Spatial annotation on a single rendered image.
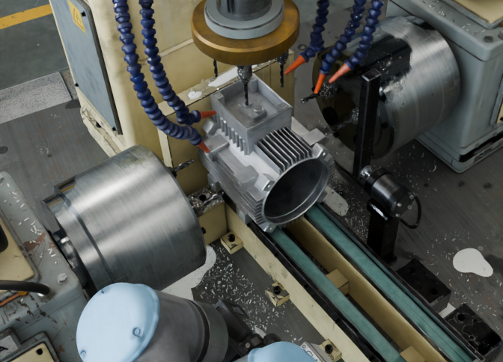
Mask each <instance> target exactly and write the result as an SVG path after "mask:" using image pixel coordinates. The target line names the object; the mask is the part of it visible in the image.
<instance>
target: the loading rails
mask: <svg viewBox="0 0 503 362"><path fill-rule="evenodd" d="M221 191H223V192H224V194H223V196H222V198H223V200H224V201H225V211H226V217H227V224H228V229H229V230H230V232H229V233H227V234H225V235H224V236H222V237H221V243H222V244H223V245H224V246H225V248H226V249H227V250H228V251H229V253H230V254H232V253H234V252H236V251H238V250H239V249H241V248H242V247H244V248H245V249H246V250H247V251H248V252H249V253H250V254H251V255H252V256H253V258H254V259H255V260H256V261H257V262H258V264H259V265H260V266H261V267H262V268H263V270H264V271H265V272H266V273H267V274H268V275H269V276H270V277H271V278H272V279H273V280H274V281H275V283H274V284H272V285H271V286H269V287H267V288H266V289H265V294H266V296H267V297H268V298H269V299H270V301H271V302H272V303H273V304H274V305H275V306H276V307H277V306H279V305H281V304H283V303H284V302H285V301H287V300H288V299H290V300H291V301H292V302H293V303H294V304H295V305H296V306H297V308H298V309H299V310H300V311H301V312H302V314H303V315H304V316H305V317H306V318H307V319H308V321H309V322H310V323H311V324H312V325H313V326H314V327H315V328H316V329H317V330H318V331H319V333H320V334H321V335H322V336H323V337H324V338H325V340H326V341H324V342H323V343H321V344H320V345H319V347H320V348H321V349H322V350H323V351H324V352H325V353H326V354H327V355H328V357H329V358H330V359H331V360H332V361H333V362H336V361H338V360H339V359H341V358H342V359H343V360H344V361H345V362H484V361H485V360H486V359H485V358H484V357H483V356H482V355H481V354H480V353H479V352H477V351H476V350H475V349H474V348H473V347H472V346H471V345H470V344H469V343H468V342H467V341H466V340H465V339H464V338H463V337H462V336H461V335H460V334H459V333H458V332H457V331H456V330H455V329H454V328H452V327H451V326H450V325H449V324H448V323H447V322H446V321H445V320H444V319H443V318H442V317H441V316H440V315H439V314H438V313H437V312H436V311H435V310H434V309H433V308H432V307H431V306H430V305H429V304H428V303H427V302H426V301H425V300H424V299H423V298H422V297H421V296H420V295H419V294H418V293H417V292H416V291H415V290H414V289H413V288H412V287H411V286H410V285H409V284H408V283H407V282H406V281H404V280H403V279H402V278H401V277H400V276H399V275H398V274H397V273H396V272H395V271H394V270H393V269H392V268H391V267H390V266H389V265H388V264H387V263H386V262H385V261H384V260H383V259H382V258H381V257H379V256H378V255H377V254H376V253H375V252H374V251H373V250H372V249H371V248H370V247H369V246H368V245H367V244H366V243H365V242H364V241H363V240H362V239H361V238H360V237H359V236H358V235H357V234H356V233H354V232H353V231H352V230H351V229H350V228H349V227H348V226H347V225H346V224H345V223H344V222H343V221H342V220H341V219H340V218H339V217H338V216H337V215H336V214H335V213H334V212H333V211H332V210H331V209H330V208H329V207H328V206H327V205H326V204H325V203H324V202H323V201H322V202H321V203H318V202H315V203H314V205H313V206H312V207H311V211H309V210H308V214H305V213H304V217H302V216H300V220H299V219H296V222H295V221H293V224H291V223H290V224H289V226H287V225H286V226H285V227H286V228H287V229H288V230H289V231H290V233H291V234H292V235H293V236H294V237H295V238H296V239H297V240H298V241H299V242H300V243H301V244H302V245H303V246H304V247H305V248H306V250H307V251H308V252H309V253H310V254H311V255H312V256H313V257H314V258H315V259H316V260H317V261H318V262H319V263H320V264H321V266H322V267H324V269H325V270H327V272H328V274H327V275H324V273H322V272H321V270H320V269H319V268H318V267H317V266H316V265H315V264H314V263H313V262H312V261H311V260H310V259H309V258H308V256H307V255H306V254H305V253H304V252H303V251H302V250H301V249H300V248H299V247H298V246H297V245H296V244H295V243H294V241H293V240H292V239H291V238H290V237H289V236H288V235H287V234H286V233H285V232H284V231H283V230H282V229H280V228H279V227H278V225H277V226H276V227H275V229H274V230H273V231H272V232H271V233H268V232H264V231H263V230H262V229H261V228H260V227H259V226H258V225H257V224H256V223H255V222H254V221H250V222H249V223H247V224H244V223H243V222H242V221H241V219H240V218H239V217H238V216H237V210H236V204H235V202H233V200H232V199H231V198H230V197H229V196H228V195H227V194H226V193H225V191H224V190H223V189H222V190H221ZM218 192H219V191H218ZM218 192H217V193H218ZM347 293H349V294H350V295H351V297H352V298H353V299H354V300H355V301H356V302H357V303H358V304H359V305H360V306H361V307H362V308H363V309H364V310H365V311H366V312H367V314H368V315H369V316H370V317H371V318H372V319H373V320H374V321H375V322H376V323H377V324H378V325H379V326H380V327H381V328H382V329H383V330H384V332H386V333H387V335H389V336H390V338H392V339H393V341H395V342H396V344H397V345H398V346H399V347H400V348H401V349H402V350H403V351H402V352H401V353H399V352H398V351H397V350H396V349H395V348H394V347H393V346H392V345H391V344H390V343H389V342H388V341H387V339H386V338H385V337H384V336H383V335H381V333H380V332H378V330H377V329H375V327H374V326H373V325H372V324H371V323H370V322H369V321H368V320H367V319H366V318H365V317H364V316H363V315H362V314H361V313H360V311H359V310H358V309H357V308H356V307H355V306H354V305H353V304H352V303H351V302H350V301H349V300H348V299H347V297H346V296H345V295H346V294H347Z"/></svg>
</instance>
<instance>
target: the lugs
mask: <svg viewBox="0 0 503 362"><path fill-rule="evenodd" d="M202 129H203V130H204V131H205V132H206V133H207V134H209V135H214V134H215V133H216V130H217V129H218V125H217V123H216V122H215V121H214V120H213V119H211V118H207V120H206V121H205V123H204V125H203V126H202ZM312 150H313V154H314V155H315V156H316V157H317V158H319V159H323V160H324V159H325V158H326V157H327V155H328V154H329V152H330V151H329V150H328V149H327V148H326V147H325V146H324V145H322V144H318V143H316V144H315V145H314V146H313V147H312ZM255 184H256V185H257V186H258V187H259V188H260V189H261V190H262V191H269V190H270V189H271V188H272V187H273V185H274V184H275V180H274V179H273V178H272V177H271V176H270V175H269V174H265V173H262V174H261V176H260V177H259V179H258V180H257V182H256V183H255ZM327 194H328V193H327V192H326V191H325V190H324V191H323V193H322V194H321V195H320V197H319V198H318V200H317V201H316V202H318V203H321V202H322V201H323V199H324V198H325V196H326V195H327ZM276 226H277V225H274V224H268V223H267V222H266V223H264V224H262V225H260V226H259V227H260V228H261V229H262V230H263V231H264V232H268V233H271V232H272V231H273V230H274V229H275V227H276Z"/></svg>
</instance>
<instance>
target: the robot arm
mask: <svg viewBox="0 0 503 362"><path fill-rule="evenodd" d="M230 306H232V307H235V308H236V309H238V311H239V312H240V313H238V312H234V310H233V309H232V308H231V307H230ZM219 307H223V308H224V309H225V311H226V312H227V313H223V314H221V313H220V312H219V311H220V310H219V309H218V308H219ZM240 316H241V317H243V318H247V319H248V318H249V316H248V314H247V313H246V312H245V311H244V309H242V308H241V306H240V305H238V304H234V303H231V302H229V301H224V300H221V299H220V300H219V301H218V302H217V303H216V304H215V306H214V307H212V306H210V305H209V304H205V303H202V302H199V301H194V300H192V299H188V298H181V297H178V296H176V295H171V294H168V293H165V292H160V291H158V290H155V289H152V288H150V287H149V286H147V285H144V284H131V283H114V284H111V285H109V286H107V287H105V288H103V289H101V290H100V291H99V292H98V293H97V294H95V295H94V296H93V297H92V299H91V300H90V301H89V302H88V303H87V305H86V306H85V309H84V310H83V312H82V315H81V316H80V319H79V324H78V328H77V332H76V343H77V348H78V351H79V354H80V357H81V359H82V360H83V361H84V362H317V361H316V360H315V359H314V358H313V357H312V356H311V355H310V354H309V353H307V352H306V350H305V349H302V348H301V347H300V346H298V345H296V344H294V343H289V342H284V341H282V340H281V338H280V337H279V336H278V335H277V334H274V333H271V334H265V333H264V332H263V331H262V330H261V329H259V328H255V331H256V334H253V333H252V330H251V329H250V328H249V326H247V324H246V323H245V322H244V321H243V320H242V319H241V318H240Z"/></svg>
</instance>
